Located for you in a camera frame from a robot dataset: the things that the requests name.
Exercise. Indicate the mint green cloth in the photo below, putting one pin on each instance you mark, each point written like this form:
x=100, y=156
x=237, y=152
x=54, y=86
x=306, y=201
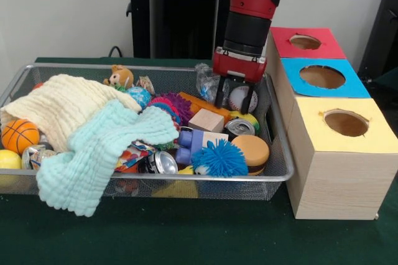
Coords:
x=77, y=168

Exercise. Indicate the orange toy basketball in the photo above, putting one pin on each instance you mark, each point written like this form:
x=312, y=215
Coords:
x=18, y=136

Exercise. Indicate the clear mesh bin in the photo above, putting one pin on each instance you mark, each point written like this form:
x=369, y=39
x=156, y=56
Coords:
x=217, y=188

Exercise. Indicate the white toy baseball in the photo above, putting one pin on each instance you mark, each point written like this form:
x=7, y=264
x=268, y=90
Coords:
x=234, y=100

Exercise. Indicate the cream knitted cloth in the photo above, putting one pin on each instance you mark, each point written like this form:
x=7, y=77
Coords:
x=62, y=103

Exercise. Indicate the wooden cube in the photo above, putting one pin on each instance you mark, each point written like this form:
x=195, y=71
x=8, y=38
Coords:
x=206, y=120

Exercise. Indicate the blue spiky ball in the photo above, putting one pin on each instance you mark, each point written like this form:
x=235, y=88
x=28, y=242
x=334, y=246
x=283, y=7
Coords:
x=219, y=159

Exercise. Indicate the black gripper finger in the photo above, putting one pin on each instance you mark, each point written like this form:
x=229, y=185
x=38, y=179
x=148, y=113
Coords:
x=245, y=103
x=219, y=97

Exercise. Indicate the dark green table cloth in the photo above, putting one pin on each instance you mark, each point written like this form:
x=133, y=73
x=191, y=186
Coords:
x=388, y=80
x=155, y=234

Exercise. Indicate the clear plastic packet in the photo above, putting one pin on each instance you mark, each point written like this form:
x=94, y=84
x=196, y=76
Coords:
x=205, y=83

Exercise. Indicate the brown teddy bear toy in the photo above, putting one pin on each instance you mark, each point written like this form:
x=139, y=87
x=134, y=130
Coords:
x=119, y=76

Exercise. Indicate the toy hamburger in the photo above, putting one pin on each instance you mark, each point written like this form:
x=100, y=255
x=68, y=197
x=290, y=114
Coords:
x=252, y=151

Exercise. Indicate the wooden box with three holes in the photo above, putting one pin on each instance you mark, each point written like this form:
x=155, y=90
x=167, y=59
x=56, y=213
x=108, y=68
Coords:
x=335, y=181

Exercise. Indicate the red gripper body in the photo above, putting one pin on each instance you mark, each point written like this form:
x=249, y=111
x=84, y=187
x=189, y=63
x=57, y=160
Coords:
x=239, y=66

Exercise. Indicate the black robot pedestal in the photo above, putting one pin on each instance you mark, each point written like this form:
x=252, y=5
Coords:
x=168, y=13

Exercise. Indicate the yellow ball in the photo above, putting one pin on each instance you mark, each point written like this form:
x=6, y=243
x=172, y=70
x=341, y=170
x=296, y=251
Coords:
x=9, y=159

